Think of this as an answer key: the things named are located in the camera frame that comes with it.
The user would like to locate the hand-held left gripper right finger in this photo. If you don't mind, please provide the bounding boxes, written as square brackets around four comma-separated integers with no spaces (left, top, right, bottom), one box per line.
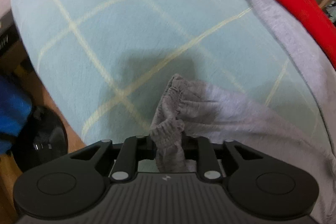
[183,135,286,183]

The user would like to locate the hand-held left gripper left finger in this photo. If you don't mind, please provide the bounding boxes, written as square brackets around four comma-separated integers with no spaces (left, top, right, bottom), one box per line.
[45,135,156,183]

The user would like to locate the black round device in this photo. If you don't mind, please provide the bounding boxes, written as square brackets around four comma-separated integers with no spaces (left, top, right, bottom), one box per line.
[12,106,69,172]

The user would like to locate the blue plastic crate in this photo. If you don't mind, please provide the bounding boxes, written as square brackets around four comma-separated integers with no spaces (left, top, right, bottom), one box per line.
[0,74,32,155]

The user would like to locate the light blue checked bed sheet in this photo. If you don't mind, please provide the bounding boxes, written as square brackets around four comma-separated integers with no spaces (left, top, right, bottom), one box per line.
[8,0,322,161]

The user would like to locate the red quilt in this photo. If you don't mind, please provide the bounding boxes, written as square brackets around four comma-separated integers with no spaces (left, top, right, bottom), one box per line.
[205,0,336,75]

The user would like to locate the grey pants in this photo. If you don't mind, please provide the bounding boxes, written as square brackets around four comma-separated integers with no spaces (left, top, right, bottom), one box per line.
[148,0,336,224]

